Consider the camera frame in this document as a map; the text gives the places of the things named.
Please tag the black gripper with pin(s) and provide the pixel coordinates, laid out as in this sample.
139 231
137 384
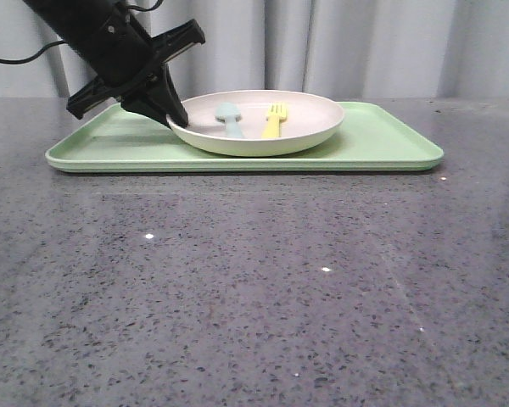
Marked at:
132 68

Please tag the cream round plate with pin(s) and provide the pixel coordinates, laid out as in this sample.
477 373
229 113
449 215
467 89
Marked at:
311 121

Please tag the grey pleated curtain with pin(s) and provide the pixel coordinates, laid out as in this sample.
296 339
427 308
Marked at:
342 49

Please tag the yellow plastic fork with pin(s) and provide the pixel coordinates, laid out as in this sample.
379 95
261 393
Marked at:
275 115

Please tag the light green plastic tray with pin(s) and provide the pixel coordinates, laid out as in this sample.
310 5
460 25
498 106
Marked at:
370 139

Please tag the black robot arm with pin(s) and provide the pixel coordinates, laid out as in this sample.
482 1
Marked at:
75 20

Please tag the light blue plastic spoon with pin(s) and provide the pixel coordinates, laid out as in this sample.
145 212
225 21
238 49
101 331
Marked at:
229 114

